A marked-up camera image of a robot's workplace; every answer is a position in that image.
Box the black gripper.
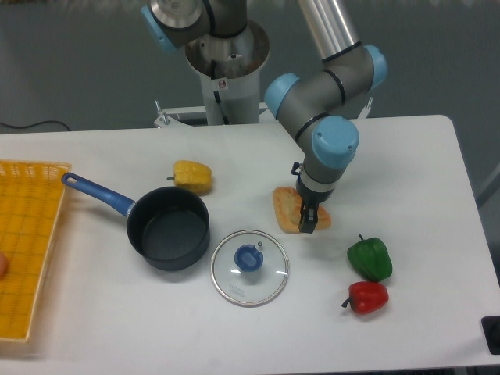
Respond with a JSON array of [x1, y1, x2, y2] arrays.
[[295, 183, 334, 234]]

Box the triangle bread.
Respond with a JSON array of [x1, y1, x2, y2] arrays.
[[272, 186, 332, 234]]

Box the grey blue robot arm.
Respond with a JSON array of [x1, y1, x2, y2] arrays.
[[141, 1, 388, 233]]

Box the green bell pepper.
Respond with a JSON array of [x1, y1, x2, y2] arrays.
[[347, 234, 393, 282]]

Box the glass lid blue knob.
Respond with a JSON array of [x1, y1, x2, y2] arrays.
[[210, 230, 290, 307]]

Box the red bell pepper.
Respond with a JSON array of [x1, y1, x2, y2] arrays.
[[341, 281, 389, 315]]

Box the yellow bell pepper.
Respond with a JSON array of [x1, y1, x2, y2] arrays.
[[167, 160, 213, 194]]

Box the black table grommet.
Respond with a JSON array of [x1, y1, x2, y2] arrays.
[[481, 316, 500, 355]]

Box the yellow plastic basket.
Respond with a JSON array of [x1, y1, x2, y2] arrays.
[[1, 159, 72, 342]]

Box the black pot blue handle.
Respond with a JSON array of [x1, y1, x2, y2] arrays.
[[62, 173, 210, 271]]

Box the black cable on floor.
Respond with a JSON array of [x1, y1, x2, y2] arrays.
[[0, 120, 72, 132]]

